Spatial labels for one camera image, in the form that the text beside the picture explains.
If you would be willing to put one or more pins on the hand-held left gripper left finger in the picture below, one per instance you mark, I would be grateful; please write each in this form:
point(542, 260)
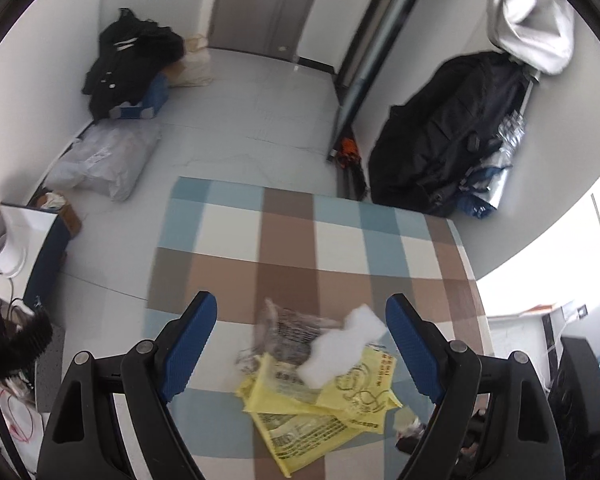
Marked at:
point(190, 345)

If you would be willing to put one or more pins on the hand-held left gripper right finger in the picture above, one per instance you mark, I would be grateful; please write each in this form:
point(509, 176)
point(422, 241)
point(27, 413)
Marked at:
point(412, 345)

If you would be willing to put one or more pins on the white foam piece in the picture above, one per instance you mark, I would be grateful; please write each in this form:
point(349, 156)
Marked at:
point(335, 355)

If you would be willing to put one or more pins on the clear printed plastic wrapper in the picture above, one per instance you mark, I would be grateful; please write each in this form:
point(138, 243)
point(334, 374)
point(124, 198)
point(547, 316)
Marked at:
point(285, 330)

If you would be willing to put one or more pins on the small clear wrapper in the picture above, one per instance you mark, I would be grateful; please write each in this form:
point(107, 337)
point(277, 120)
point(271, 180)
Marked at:
point(410, 427)

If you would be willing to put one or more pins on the grey dotted storage box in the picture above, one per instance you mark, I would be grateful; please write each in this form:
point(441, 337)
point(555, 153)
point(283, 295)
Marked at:
point(50, 360)

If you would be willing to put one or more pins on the checkered blue brown tablecloth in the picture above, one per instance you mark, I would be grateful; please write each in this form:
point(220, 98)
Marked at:
point(290, 240)

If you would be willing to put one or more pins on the white topped dark cabinet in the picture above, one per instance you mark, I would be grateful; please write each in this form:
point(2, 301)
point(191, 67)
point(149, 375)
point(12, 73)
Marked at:
point(45, 260)

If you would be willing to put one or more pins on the brown open box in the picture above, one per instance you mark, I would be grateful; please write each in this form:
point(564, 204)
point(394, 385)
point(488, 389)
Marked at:
point(72, 220)

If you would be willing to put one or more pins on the black furry sleeve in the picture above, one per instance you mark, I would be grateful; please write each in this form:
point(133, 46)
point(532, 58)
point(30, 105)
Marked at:
point(15, 350)

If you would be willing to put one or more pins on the silver blue bag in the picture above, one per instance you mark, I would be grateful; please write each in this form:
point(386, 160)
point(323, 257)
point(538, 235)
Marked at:
point(495, 180)

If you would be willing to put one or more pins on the grey plastic bag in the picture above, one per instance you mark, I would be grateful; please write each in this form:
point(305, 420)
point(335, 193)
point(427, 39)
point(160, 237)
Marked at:
point(105, 160)

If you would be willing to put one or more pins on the orange black tool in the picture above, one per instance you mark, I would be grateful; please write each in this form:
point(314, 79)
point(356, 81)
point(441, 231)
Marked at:
point(347, 147)

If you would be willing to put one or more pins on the white grey utensil holder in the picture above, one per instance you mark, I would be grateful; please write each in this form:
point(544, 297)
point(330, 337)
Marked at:
point(5, 250)

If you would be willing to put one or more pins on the black hanging jacket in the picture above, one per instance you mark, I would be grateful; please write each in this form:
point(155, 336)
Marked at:
point(440, 125)

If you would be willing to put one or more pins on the blue storage box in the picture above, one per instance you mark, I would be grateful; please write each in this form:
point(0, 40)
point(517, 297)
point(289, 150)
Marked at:
point(155, 97)

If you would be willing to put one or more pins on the brown cardboard box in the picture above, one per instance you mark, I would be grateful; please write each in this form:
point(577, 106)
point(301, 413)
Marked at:
point(175, 72)

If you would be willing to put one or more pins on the beige cloth bag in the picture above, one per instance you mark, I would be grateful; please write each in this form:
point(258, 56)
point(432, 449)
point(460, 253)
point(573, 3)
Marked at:
point(195, 67)

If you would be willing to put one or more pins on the metal clothes rack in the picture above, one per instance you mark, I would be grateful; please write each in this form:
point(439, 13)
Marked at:
point(530, 90)

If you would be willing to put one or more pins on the black coat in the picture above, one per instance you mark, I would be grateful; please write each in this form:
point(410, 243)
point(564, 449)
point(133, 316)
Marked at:
point(130, 55)

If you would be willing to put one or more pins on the dark framed glass door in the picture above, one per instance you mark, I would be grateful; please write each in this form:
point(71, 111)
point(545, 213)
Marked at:
point(380, 35)

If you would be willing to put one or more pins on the white hanging garment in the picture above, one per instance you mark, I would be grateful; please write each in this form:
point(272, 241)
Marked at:
point(535, 25)

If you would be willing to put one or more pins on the grey-brown room door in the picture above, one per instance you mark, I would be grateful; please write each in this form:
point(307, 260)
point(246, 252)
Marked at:
point(265, 5)

